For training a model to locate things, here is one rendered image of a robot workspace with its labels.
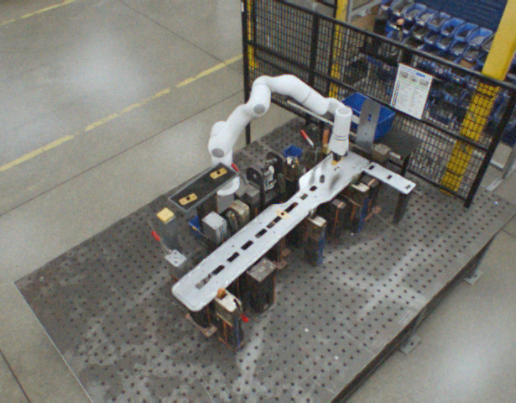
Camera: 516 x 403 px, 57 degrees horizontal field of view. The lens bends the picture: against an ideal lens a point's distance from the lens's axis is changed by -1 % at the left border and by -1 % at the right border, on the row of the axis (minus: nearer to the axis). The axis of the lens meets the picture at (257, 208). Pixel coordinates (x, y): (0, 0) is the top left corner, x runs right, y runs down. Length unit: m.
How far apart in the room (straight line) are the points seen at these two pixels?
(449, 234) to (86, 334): 2.09
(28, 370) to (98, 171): 1.85
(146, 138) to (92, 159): 0.53
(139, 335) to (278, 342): 0.69
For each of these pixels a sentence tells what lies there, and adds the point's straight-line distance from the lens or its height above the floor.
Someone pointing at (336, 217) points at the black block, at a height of 0.90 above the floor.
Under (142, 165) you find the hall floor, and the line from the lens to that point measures 4.44.
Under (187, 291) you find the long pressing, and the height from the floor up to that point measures 1.00.
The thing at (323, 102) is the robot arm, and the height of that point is 1.47.
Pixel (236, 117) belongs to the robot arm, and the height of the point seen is 1.37.
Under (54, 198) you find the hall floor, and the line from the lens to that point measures 4.38.
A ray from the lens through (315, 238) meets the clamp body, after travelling 2.53.
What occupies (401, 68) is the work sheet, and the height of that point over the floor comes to 1.42.
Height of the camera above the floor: 2.87
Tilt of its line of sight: 47 degrees down
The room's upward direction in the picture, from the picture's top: 1 degrees counter-clockwise
